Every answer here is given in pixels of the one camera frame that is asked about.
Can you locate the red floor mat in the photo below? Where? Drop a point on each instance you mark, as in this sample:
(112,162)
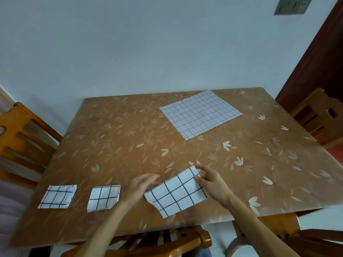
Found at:
(336,155)

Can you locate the wooden chair right far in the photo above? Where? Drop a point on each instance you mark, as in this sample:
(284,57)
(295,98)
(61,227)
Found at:
(316,64)

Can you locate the person's left hand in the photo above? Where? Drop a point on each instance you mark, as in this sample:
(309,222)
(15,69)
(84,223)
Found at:
(138,190)

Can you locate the person's right forearm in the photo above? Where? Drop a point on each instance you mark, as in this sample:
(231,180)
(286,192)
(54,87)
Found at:
(260,230)

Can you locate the person's right hand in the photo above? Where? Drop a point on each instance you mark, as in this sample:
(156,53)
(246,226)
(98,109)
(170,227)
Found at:
(215,187)

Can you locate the brown floral table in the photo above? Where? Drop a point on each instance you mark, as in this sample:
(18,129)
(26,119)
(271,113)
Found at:
(120,136)

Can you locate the orange wooden chair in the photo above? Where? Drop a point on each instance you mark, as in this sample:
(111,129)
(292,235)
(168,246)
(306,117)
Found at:
(171,246)
(10,139)
(324,104)
(281,224)

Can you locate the blue grey trousers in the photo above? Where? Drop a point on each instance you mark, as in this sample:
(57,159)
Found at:
(198,252)

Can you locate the wooden shelf cabinet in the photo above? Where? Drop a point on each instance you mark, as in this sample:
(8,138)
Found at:
(13,206)

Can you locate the wall switch plate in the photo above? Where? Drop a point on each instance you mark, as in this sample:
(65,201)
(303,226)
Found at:
(293,6)

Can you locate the grid cloth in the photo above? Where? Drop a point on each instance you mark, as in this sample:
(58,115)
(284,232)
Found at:
(104,198)
(57,196)
(174,195)
(201,113)

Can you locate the person's left forearm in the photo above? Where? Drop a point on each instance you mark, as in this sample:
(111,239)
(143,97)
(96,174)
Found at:
(104,232)

